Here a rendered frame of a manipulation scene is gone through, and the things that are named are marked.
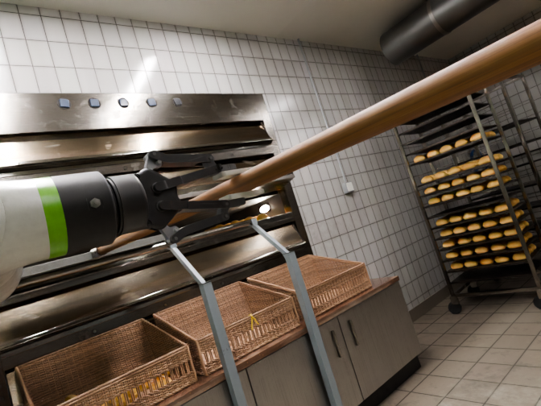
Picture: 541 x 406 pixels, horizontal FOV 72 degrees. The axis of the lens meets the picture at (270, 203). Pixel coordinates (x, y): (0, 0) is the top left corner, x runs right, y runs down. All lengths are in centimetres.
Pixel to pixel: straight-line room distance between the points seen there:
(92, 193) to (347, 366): 184
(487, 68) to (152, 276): 197
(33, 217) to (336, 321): 180
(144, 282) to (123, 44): 142
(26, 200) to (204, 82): 232
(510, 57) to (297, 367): 172
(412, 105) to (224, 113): 233
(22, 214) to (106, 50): 214
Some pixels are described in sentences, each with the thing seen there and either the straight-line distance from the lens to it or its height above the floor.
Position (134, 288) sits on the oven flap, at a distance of 211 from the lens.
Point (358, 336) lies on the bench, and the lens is 221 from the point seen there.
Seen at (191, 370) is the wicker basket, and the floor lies 62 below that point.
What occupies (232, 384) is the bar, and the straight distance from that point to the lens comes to 166.
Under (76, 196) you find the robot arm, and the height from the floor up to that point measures 116.
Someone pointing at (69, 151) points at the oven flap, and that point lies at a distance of 219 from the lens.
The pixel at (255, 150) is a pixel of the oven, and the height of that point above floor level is 167.
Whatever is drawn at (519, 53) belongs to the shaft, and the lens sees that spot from 35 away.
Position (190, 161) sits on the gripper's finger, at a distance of 55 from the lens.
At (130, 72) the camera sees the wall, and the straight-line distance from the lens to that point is 251.
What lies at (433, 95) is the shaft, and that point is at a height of 113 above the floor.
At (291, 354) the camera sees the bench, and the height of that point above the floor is 50.
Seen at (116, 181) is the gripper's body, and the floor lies 117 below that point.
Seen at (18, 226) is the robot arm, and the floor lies 113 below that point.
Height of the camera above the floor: 105
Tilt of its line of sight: 5 degrees up
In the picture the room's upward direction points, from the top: 17 degrees counter-clockwise
